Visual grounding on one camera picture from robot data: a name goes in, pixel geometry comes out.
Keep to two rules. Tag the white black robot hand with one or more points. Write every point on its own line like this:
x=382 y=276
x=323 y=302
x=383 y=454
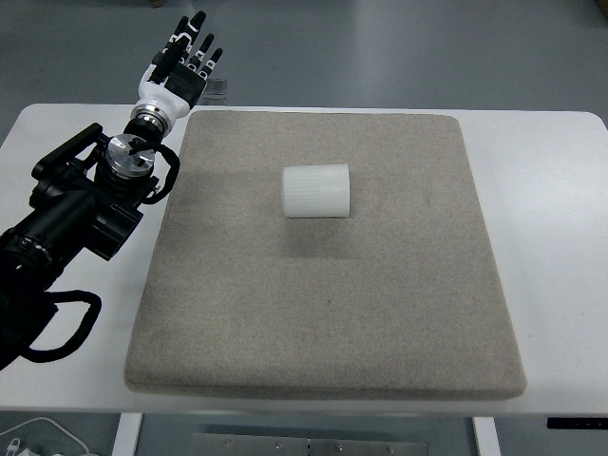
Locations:
x=161 y=92

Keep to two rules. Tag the white ribbed cup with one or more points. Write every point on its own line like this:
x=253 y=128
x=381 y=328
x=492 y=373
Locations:
x=316 y=190

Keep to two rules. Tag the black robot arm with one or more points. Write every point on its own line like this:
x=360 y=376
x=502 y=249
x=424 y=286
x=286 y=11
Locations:
x=62 y=214

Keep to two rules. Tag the small clear plastic block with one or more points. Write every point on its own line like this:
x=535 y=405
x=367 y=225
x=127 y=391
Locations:
x=217 y=90

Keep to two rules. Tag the beige felt mat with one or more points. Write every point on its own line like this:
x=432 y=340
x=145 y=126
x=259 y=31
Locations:
x=332 y=294

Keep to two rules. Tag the white table leg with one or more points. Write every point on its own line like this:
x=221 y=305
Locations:
x=127 y=434
x=485 y=437

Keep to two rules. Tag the black table control panel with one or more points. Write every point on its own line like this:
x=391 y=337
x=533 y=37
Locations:
x=577 y=423

